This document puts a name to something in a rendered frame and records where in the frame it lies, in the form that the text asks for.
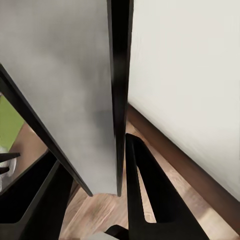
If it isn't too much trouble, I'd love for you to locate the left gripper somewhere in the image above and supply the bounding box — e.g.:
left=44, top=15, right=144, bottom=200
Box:
left=0, top=152, right=21, bottom=175

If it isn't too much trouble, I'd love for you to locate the hardback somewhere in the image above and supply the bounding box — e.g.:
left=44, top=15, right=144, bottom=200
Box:
left=0, top=0, right=134, bottom=197

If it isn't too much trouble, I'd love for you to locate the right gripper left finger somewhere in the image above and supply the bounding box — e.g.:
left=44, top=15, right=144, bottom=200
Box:
left=0, top=149, right=74, bottom=240

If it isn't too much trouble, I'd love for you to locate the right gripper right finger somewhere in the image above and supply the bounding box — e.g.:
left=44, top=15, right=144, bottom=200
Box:
left=124, top=133, right=210, bottom=240

